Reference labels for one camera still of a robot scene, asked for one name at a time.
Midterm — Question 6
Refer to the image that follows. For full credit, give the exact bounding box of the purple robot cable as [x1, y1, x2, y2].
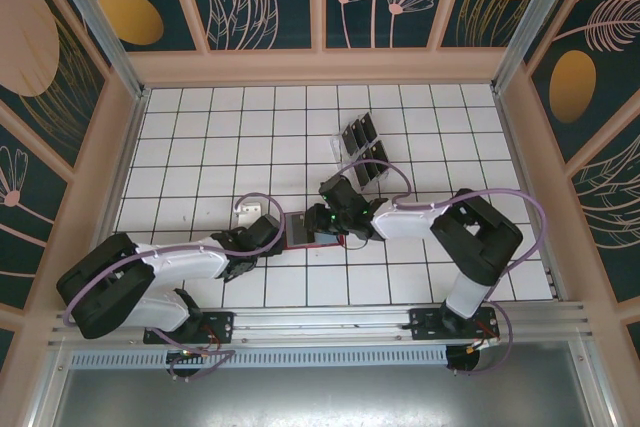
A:
[342, 159, 547, 379]
[63, 190, 285, 383]

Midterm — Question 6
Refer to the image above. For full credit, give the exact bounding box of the aluminium table side rail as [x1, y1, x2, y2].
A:
[74, 89, 151, 311]
[492, 89, 569, 301]

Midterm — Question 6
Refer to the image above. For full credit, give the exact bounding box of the aluminium frame post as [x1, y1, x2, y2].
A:
[491, 0, 576, 94]
[42, 0, 147, 99]

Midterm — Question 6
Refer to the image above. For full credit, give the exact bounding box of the red leather card holder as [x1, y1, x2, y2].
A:
[282, 210, 347, 252]

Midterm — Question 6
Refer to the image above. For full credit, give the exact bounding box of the clear acrylic card stand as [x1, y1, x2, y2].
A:
[328, 110, 394, 194]

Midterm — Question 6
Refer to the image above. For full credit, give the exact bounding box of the aluminium mounting rail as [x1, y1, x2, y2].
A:
[47, 300, 596, 348]

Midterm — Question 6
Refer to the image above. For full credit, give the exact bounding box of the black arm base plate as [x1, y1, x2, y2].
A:
[143, 310, 236, 346]
[407, 307, 501, 343]

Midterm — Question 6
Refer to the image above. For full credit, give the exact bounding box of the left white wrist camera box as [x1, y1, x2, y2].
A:
[233, 200, 265, 222]

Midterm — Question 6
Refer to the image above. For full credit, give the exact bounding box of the grey slotted cable duct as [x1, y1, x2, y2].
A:
[69, 344, 449, 368]

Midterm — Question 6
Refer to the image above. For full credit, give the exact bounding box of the grey metal panel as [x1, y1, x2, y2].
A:
[29, 365, 619, 427]

